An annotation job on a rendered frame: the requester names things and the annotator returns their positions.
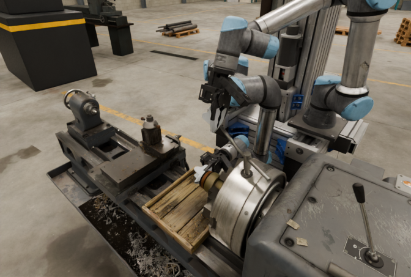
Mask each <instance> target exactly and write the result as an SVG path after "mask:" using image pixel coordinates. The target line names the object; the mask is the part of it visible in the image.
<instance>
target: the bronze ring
mask: <svg viewBox="0 0 411 277"><path fill-rule="evenodd" d="M219 177H220V175H219V174H218V173H216V172H212V171H209V170H208V171H206V172H205V173H203V175H202V176H201V179H200V181H199V186H200V187H201V188H203V189H204V191H205V192H207V193H208V191H209V189H210V188H211V187H213V186H214V187H216V188H218V189H219V190H220V188H221V186H222V185H223V183H224V181H223V180H221V179H219Z"/></svg>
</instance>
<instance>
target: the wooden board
mask: <svg viewBox="0 0 411 277"><path fill-rule="evenodd" d="M195 167H197V166H194V167H193V168H191V169H190V170H189V171H188V172H186V174H184V175H183V176H182V177H180V178H179V179H177V180H176V181H175V182H173V184H171V185H170V186H169V187H167V188H166V189H165V190H163V191H162V192H161V193H160V194H158V195H157V196H155V197H154V198H153V199H151V200H150V201H149V202H147V203H146V204H145V205H144V206H143V207H141V208H142V210H143V213H144V214H145V215H146V216H147V217H149V218H150V219H151V220H152V221H153V222H154V223H155V224H156V225H158V226H159V227H160V228H161V229H162V230H163V231H165V232H166V233H167V234H168V235H169V236H170V237H171V238H172V239H174V240H175V241H176V242H177V243H178V244H180V245H181V246H182V247H183V248H184V249H185V250H187V251H188V252H189V253H190V254H193V253H194V252H195V251H196V250H197V248H198V247H199V246H200V245H201V244H202V243H203V241H204V240H205V239H206V238H207V237H208V236H209V235H210V232H209V223H210V221H209V219H207V217H205V216H204V215H203V210H204V206H205V205H206V203H207V197H208V193H207V192H205V191H204V189H203V188H201V187H200V186H199V184H195V183H194V181H195V180H196V177H195V176H194V174H195V170H194V168H195ZM191 175H192V176H191ZM187 178H188V179H187ZM186 179H187V180H186ZM198 187H199V188H198ZM161 199H162V200H161ZM169 204H170V205H169ZM171 205H172V206H171ZM152 206H153V207H152ZM167 206H168V207H167ZM172 207H173V208H172ZM150 208H151V209H150ZM167 208H168V209H167ZM153 210H154V213H153ZM166 211H168V212H167V213H166ZM173 211H174V214H173ZM151 212H152V213H151ZM169 212H170V213H169ZM201 212H202V213H201ZM150 213H151V214H150ZM155 213H156V214H155ZM158 214H159V216H158ZM201 214H202V216H201ZM159 217H160V218H159ZM200 217H201V218H200ZM203 217H204V218H203ZM162 218H165V219H162ZM193 218H194V219H195V220H194V219H193ZM162 220H163V221H162ZM196 220H197V221H196ZM194 222H195V223H194ZM195 224H196V225H195ZM197 225H199V226H197ZM170 226H171V227H170ZM174 226H175V227H174ZM182 226H183V227H182ZM189 226H190V227H189ZM205 227H206V228H205ZM199 228H200V229H199ZM204 228H205V229H204ZM178 229H179V230H178ZM182 229H183V230H182ZM192 229H193V230H192ZM181 230H182V231H181ZM198 233H200V234H199V235H198ZM187 234H189V235H188V236H187ZM191 234H192V236H191ZM185 236H187V237H185ZM190 237H191V238H190ZM192 237H193V238H192ZM188 238H190V239H189V240H188ZM194 238H196V239H194ZM190 242H191V243H190Z"/></svg>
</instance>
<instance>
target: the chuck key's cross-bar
mask: <svg viewBox="0 0 411 277"><path fill-rule="evenodd" d="M219 127H220V129H221V130H222V132H223V133H224V134H225V135H226V137H227V138H228V140H229V141H230V142H231V144H232V145H233V146H234V147H235V149H236V150H237V151H238V153H239V154H241V156H242V157H243V155H244V152H243V151H242V150H241V149H240V148H239V147H238V145H237V144H236V143H235V141H234V140H233V139H232V138H231V136H230V135H229V133H228V132H227V131H226V130H225V128H224V127H223V126H222V124H221V125H220V126H219ZM248 162H249V164H250V165H252V167H253V168H254V169H255V170H257V172H258V173H260V174H261V175H262V176H263V177H264V178H265V179H266V180H267V181H268V182H269V181H271V178H270V177H269V176H268V175H267V174H266V173H265V172H264V171H263V170H262V169H261V168H260V167H259V166H258V165H257V164H256V163H255V162H254V161H253V160H252V159H249V160H248Z"/></svg>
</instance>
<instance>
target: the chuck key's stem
mask: <svg viewBox="0 0 411 277"><path fill-rule="evenodd" d="M249 159H251V152H249V151H246V152H244V155H243V168H244V170H245V172H244V174H245V175H249V174H250V173H249V170H250V169H251V165H250V164H249V162H248V160H249Z"/></svg>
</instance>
